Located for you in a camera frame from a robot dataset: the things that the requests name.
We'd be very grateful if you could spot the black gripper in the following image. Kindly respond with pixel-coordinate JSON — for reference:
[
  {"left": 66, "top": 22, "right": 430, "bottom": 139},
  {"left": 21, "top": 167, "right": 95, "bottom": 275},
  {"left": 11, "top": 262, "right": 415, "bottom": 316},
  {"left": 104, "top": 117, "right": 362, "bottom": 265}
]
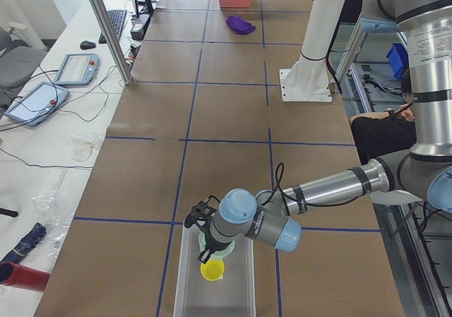
[{"left": 184, "top": 195, "right": 220, "bottom": 263}]

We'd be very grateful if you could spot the mint green bowl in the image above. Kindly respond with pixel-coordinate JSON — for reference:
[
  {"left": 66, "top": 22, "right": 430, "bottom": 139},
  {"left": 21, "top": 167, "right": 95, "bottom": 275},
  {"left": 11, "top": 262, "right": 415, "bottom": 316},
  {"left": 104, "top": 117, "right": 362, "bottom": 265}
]
[{"left": 198, "top": 232, "right": 235, "bottom": 261}]

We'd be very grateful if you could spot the yellow plastic cup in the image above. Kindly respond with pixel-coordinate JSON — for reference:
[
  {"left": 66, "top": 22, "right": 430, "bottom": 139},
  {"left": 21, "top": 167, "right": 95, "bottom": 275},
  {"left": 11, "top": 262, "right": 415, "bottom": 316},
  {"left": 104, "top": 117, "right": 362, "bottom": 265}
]
[{"left": 200, "top": 260, "right": 225, "bottom": 282}]

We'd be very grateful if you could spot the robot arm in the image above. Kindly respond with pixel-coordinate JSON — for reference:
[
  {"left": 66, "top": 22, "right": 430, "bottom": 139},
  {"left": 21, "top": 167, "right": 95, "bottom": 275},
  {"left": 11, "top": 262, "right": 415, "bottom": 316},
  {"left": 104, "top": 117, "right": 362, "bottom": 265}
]
[{"left": 184, "top": 0, "right": 451, "bottom": 262}]

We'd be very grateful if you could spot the black power box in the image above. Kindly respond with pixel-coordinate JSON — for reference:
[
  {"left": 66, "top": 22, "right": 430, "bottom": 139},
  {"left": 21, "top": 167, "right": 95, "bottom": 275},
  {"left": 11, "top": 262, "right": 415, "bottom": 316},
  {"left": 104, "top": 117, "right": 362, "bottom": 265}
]
[{"left": 130, "top": 14, "right": 150, "bottom": 41}]

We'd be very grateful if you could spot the purple cloth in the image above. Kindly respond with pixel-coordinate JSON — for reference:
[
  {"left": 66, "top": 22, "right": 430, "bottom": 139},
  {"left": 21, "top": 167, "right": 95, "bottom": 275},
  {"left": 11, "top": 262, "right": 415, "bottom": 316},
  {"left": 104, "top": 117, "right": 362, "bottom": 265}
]
[{"left": 226, "top": 15, "right": 256, "bottom": 35}]

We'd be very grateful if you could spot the clear plastic bin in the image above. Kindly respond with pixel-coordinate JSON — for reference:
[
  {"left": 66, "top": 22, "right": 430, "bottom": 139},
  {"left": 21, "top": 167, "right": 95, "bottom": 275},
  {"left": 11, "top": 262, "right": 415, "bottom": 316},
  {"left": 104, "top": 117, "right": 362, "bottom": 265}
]
[{"left": 173, "top": 226, "right": 256, "bottom": 316}]

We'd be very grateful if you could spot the black keyboard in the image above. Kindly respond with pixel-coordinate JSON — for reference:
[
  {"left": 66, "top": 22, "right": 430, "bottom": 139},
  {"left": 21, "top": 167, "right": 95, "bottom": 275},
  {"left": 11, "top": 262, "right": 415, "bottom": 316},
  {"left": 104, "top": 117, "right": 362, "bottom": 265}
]
[{"left": 107, "top": 9, "right": 128, "bottom": 40}]

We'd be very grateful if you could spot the black computer mouse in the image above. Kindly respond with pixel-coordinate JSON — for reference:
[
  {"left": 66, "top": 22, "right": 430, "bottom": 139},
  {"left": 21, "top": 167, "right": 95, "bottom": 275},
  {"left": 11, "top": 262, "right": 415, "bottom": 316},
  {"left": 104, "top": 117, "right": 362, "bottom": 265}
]
[{"left": 80, "top": 40, "right": 96, "bottom": 50}]

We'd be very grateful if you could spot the crumpled clear plastic wrap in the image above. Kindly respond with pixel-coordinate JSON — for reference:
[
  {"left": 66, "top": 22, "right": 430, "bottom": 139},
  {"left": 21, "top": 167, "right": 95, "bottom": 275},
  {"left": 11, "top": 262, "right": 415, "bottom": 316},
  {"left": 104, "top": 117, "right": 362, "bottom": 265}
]
[{"left": 32, "top": 189, "right": 74, "bottom": 260}]

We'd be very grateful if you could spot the white crumpled cloth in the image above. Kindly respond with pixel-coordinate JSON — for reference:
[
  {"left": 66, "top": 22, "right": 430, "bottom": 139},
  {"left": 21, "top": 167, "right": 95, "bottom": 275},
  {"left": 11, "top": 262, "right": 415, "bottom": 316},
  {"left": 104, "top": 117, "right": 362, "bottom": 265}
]
[{"left": 70, "top": 134, "right": 103, "bottom": 162}]

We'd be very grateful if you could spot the dark blue folded umbrella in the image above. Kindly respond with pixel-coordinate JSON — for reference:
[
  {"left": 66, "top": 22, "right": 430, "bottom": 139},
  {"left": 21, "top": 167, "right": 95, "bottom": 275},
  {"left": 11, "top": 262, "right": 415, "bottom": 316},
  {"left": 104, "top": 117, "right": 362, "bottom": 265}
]
[{"left": 1, "top": 222, "right": 47, "bottom": 263}]

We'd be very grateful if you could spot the far teach pendant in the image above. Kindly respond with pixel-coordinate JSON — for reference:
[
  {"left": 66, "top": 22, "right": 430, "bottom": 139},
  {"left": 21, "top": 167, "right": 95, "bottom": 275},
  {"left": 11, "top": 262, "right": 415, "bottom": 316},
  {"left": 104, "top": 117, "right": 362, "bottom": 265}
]
[{"left": 54, "top": 53, "right": 100, "bottom": 87}]

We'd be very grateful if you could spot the teach pendant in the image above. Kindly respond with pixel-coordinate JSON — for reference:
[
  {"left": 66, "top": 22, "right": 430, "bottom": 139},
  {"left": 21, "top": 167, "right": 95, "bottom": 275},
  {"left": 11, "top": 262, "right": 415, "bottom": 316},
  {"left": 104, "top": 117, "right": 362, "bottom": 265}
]
[
  {"left": 54, "top": 53, "right": 100, "bottom": 87},
  {"left": 4, "top": 82, "right": 70, "bottom": 127}
]

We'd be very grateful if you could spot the blue storage bin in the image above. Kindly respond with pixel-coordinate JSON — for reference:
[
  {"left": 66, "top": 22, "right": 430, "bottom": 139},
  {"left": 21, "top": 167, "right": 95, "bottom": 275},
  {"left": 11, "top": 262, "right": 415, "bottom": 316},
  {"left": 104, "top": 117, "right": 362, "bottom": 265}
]
[{"left": 386, "top": 43, "right": 409, "bottom": 80}]

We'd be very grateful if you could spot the red cylinder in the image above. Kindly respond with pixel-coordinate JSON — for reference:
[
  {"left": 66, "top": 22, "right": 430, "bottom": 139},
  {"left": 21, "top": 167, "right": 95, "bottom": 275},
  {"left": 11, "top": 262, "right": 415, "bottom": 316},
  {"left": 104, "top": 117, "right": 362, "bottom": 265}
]
[{"left": 1, "top": 262, "right": 50, "bottom": 292}]

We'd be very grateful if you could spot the seated person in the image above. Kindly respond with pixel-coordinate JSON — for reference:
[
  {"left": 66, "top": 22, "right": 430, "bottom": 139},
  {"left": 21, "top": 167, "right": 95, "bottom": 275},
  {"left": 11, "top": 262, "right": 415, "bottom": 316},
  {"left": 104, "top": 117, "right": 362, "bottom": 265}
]
[{"left": 349, "top": 71, "right": 417, "bottom": 165}]

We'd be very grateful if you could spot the near teach pendant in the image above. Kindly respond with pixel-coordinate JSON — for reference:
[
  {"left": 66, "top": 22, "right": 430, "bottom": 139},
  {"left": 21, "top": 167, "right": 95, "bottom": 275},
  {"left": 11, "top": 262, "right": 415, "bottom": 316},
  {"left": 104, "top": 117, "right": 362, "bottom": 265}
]
[{"left": 4, "top": 82, "right": 70, "bottom": 127}]

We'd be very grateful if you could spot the grey office chair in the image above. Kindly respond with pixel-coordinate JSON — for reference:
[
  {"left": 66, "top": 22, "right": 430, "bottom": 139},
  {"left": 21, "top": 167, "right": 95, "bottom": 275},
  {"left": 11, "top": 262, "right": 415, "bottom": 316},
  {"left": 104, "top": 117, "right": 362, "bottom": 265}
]
[{"left": 1, "top": 28, "right": 47, "bottom": 113}]

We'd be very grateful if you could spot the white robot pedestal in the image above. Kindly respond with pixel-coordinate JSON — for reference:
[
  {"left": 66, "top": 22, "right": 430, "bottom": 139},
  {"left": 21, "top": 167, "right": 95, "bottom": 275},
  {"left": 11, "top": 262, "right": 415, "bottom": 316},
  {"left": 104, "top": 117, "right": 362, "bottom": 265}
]
[{"left": 280, "top": 0, "right": 345, "bottom": 102}]

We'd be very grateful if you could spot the aluminium frame post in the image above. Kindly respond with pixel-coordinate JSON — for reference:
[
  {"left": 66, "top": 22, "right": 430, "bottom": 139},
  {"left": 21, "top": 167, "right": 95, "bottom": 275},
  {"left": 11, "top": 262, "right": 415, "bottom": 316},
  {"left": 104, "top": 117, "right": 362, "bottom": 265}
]
[{"left": 88, "top": 0, "right": 133, "bottom": 85}]

